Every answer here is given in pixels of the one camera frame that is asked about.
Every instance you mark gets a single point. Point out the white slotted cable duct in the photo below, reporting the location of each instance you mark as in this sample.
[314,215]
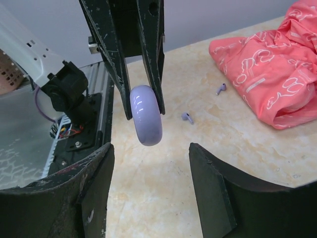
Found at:
[54,133]

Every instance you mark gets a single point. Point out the purple round charging case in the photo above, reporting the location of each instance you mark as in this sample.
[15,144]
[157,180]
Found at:
[146,115]

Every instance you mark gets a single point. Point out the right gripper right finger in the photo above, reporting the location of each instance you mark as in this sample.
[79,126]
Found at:
[235,204]

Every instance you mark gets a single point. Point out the pink perforated basket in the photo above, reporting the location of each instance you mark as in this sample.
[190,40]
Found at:
[10,75]

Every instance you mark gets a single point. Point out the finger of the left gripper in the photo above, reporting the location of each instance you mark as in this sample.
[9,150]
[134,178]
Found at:
[151,33]
[101,24]

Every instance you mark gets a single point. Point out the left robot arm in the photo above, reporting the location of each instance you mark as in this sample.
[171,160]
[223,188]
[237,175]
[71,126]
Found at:
[120,29]

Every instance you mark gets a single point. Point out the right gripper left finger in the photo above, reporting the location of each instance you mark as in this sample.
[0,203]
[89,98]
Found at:
[71,203]

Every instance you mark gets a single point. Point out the purple earbud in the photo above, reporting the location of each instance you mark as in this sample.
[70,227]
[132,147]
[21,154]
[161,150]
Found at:
[221,88]
[187,117]

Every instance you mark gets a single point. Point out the crumpled pink cloth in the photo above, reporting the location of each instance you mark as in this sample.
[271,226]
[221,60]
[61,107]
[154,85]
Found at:
[275,71]

